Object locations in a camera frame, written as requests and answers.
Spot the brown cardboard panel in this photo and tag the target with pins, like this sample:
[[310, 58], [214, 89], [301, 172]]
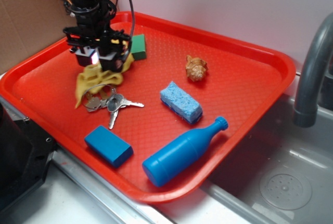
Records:
[[29, 26]]

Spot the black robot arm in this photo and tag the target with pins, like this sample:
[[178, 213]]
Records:
[[93, 35]]

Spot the green wooden block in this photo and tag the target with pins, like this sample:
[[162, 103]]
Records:
[[138, 48]]

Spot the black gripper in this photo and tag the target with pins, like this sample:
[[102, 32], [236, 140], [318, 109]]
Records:
[[93, 31]]

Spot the sink drain strainer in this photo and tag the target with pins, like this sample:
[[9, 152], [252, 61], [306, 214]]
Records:
[[285, 190]]

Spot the brown seashell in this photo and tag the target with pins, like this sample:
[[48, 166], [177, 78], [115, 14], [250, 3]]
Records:
[[196, 68]]

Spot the grey faucet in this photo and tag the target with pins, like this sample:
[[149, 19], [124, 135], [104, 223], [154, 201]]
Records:
[[315, 83]]

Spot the light blue sponge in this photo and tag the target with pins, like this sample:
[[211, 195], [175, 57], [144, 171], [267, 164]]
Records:
[[182, 103]]

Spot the yellow cloth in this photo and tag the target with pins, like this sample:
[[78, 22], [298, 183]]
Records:
[[93, 75]]

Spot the grey toy sink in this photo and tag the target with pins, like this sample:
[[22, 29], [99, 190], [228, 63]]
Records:
[[73, 193]]

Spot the silver keys on ring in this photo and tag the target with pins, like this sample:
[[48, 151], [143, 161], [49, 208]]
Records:
[[103, 96]]

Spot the blue plastic bottle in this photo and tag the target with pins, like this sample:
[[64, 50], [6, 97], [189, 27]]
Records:
[[176, 156]]

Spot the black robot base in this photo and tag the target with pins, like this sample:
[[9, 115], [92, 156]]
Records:
[[26, 151]]

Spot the blue wooden block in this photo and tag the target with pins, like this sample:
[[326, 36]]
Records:
[[109, 146]]

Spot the red plastic tray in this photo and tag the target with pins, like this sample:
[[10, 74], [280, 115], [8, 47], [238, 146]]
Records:
[[243, 81]]

